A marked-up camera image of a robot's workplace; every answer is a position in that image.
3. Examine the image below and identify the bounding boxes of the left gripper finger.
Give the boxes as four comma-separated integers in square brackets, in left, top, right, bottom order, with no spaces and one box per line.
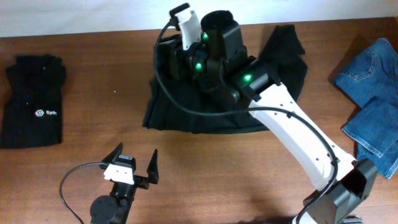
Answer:
[101,142,123,164]
[147,149,159,184]

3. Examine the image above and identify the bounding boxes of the black pants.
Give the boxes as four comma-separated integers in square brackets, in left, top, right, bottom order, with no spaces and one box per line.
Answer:
[142,24,308,134]

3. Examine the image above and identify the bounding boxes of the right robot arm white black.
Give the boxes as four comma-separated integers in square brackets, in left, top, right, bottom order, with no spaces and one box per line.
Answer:
[155,3,377,224]

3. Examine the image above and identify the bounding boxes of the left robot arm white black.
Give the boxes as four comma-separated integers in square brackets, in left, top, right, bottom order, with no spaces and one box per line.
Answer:
[90,143,159,224]

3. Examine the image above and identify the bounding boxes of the folded black shirt with logo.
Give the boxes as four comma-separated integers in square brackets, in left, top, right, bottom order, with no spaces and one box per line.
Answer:
[1,55,67,149]

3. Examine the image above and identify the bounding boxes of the blue denim jeans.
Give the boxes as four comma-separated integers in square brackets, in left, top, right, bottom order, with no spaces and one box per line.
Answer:
[333,38,397,179]

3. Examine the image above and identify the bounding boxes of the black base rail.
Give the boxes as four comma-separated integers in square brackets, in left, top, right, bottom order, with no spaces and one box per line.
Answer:
[341,217,364,224]

